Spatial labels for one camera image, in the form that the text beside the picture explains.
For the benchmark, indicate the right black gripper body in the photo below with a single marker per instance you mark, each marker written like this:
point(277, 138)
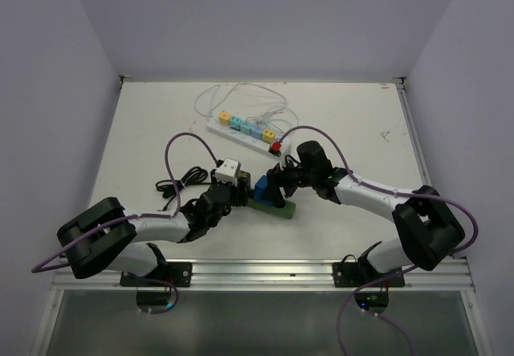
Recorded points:
point(297, 173)

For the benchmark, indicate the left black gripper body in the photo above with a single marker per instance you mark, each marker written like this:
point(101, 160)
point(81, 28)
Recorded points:
point(238, 203)

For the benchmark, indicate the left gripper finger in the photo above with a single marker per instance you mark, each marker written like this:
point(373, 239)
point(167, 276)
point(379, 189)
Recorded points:
point(243, 188)
point(221, 196)

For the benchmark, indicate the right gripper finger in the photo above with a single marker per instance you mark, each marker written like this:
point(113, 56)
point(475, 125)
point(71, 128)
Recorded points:
point(289, 186)
point(272, 192)

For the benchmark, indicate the blue plug adapter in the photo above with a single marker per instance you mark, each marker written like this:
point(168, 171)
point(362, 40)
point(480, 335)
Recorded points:
point(259, 188)

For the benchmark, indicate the green power strip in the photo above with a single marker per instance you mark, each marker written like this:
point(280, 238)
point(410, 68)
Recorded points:
point(267, 207)

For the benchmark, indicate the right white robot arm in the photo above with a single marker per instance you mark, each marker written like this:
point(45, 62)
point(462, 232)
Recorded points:
point(338, 186)

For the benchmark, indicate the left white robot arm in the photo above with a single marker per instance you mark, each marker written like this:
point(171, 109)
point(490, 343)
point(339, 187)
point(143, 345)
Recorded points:
point(108, 236)

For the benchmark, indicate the yellow plug right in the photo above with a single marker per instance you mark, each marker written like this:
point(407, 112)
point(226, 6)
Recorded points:
point(268, 135)

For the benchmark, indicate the light blue plug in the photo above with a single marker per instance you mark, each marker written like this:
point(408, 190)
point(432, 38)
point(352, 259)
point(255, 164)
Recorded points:
point(246, 128)

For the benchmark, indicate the teal plug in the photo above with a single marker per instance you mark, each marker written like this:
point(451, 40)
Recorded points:
point(235, 122)

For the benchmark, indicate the white power strip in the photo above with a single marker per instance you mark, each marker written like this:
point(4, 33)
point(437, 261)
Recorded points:
point(239, 138)

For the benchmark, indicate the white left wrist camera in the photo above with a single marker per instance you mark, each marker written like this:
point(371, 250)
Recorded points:
point(227, 171)

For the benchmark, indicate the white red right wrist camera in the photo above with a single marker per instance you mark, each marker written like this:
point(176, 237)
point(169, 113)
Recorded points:
point(279, 150)

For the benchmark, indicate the aluminium front rail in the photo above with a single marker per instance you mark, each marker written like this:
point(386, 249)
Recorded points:
point(314, 275)

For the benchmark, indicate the aluminium rail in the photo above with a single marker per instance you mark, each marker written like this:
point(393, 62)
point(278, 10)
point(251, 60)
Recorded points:
point(413, 131)
point(314, 275)

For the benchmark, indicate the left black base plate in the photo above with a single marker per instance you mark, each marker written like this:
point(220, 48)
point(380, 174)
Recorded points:
point(178, 274)

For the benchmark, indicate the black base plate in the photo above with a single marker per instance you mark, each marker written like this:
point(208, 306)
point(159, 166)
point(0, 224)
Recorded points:
point(354, 273)
point(178, 274)

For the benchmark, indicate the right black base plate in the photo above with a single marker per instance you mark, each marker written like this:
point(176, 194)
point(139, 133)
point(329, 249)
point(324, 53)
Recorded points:
point(354, 273)

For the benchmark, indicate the aluminium right side rail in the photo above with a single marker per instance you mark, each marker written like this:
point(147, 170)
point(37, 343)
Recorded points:
point(413, 131)

